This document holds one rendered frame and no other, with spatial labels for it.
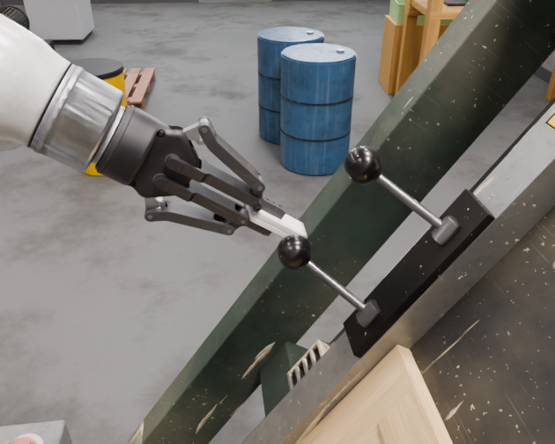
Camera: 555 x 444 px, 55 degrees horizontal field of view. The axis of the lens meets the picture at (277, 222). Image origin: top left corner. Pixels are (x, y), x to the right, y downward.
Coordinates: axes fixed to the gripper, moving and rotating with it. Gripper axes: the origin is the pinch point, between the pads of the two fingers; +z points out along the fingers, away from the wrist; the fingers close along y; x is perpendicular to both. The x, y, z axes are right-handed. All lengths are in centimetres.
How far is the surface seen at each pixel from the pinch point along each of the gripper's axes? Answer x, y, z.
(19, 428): -16, 68, -9
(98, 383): -110, 154, 30
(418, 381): 17.1, 0.5, 14.4
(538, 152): 10.4, -22.4, 11.6
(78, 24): -699, 194, -76
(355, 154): 5.4, -12.5, -0.2
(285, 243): 5.2, -0.6, -0.1
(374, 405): 16.2, 6.0, 13.7
